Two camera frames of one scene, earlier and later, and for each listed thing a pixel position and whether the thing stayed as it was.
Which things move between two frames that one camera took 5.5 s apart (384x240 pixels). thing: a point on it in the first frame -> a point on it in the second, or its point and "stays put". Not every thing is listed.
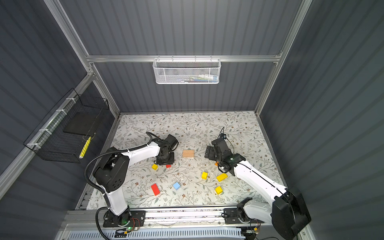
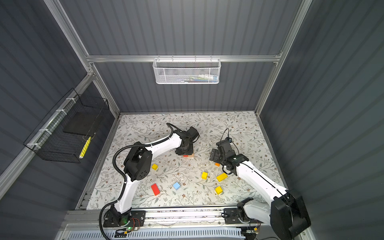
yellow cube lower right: [218, 190] stays put
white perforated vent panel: [224, 234] stays put
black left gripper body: [169, 159] -> [188, 151]
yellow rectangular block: [222, 177] stays put
